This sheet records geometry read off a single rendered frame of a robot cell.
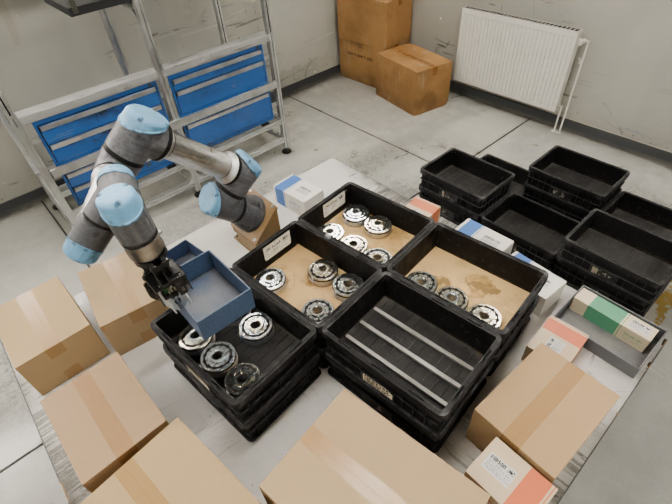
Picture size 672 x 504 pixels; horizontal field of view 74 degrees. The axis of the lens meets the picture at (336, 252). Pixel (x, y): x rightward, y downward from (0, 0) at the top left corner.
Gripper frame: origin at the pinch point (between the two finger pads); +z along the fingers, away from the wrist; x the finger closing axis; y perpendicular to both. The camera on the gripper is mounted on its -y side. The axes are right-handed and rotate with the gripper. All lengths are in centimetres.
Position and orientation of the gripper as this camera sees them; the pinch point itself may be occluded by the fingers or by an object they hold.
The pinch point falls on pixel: (178, 303)
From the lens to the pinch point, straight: 115.0
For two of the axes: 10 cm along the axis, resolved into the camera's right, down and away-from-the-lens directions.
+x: 7.5, -5.4, 3.9
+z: 1.1, 6.8, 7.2
